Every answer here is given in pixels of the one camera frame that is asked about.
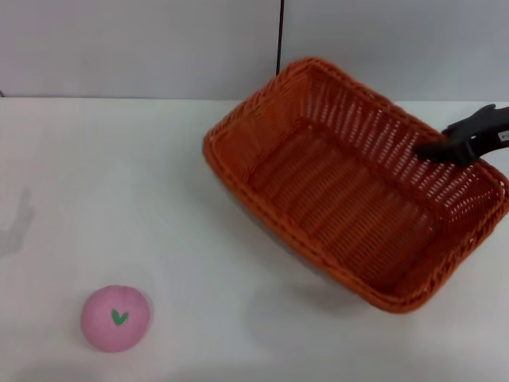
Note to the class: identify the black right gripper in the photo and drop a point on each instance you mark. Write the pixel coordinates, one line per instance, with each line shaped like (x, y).
(491, 137)

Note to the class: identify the orange woven plastic basket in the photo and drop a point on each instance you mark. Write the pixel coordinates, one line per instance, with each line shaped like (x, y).
(338, 215)

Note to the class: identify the pink peach toy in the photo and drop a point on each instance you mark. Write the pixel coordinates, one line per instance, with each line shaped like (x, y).
(103, 326)

